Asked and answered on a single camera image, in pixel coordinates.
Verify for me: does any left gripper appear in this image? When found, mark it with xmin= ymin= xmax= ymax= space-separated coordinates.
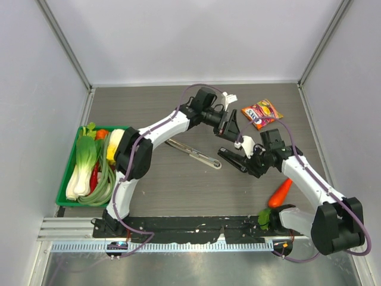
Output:
xmin=201 ymin=108 xmax=242 ymax=142

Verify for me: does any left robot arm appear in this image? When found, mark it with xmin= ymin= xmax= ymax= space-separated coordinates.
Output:
xmin=101 ymin=84 xmax=243 ymax=238

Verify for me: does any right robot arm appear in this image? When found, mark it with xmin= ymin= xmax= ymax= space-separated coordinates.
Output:
xmin=241 ymin=129 xmax=366 ymax=255

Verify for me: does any orange toy carrot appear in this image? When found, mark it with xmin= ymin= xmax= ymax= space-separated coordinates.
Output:
xmin=267 ymin=178 xmax=293 ymax=208

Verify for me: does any orange candy bag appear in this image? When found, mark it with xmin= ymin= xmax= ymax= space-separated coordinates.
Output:
xmin=241 ymin=99 xmax=283 ymax=130

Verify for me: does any yellow white toy cabbage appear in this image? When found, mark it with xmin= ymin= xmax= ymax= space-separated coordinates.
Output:
xmin=106 ymin=129 xmax=125 ymax=164

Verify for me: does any small orange toy vegetable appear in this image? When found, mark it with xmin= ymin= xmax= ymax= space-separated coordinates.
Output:
xmin=95 ymin=129 xmax=109 ymax=140

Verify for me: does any red toy chili pepper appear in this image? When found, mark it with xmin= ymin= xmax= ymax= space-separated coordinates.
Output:
xmin=89 ymin=162 xmax=99 ymax=193

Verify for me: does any green plastic tray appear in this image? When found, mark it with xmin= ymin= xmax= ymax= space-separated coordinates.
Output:
xmin=56 ymin=126 xmax=128 ymax=207

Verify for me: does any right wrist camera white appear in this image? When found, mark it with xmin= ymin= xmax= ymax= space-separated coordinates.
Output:
xmin=234 ymin=135 xmax=255 ymax=158

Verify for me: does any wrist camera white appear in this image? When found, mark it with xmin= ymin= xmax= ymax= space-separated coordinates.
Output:
xmin=234 ymin=135 xmax=255 ymax=158
xmin=221 ymin=92 xmax=238 ymax=111

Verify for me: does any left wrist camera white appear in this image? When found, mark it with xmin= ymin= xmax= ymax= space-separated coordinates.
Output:
xmin=221 ymin=92 xmax=238 ymax=111

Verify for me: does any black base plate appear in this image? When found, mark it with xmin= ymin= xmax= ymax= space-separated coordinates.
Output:
xmin=91 ymin=216 xmax=299 ymax=244

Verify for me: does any white slotted cable duct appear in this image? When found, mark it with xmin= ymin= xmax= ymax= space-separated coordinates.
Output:
xmin=51 ymin=240 xmax=273 ymax=253

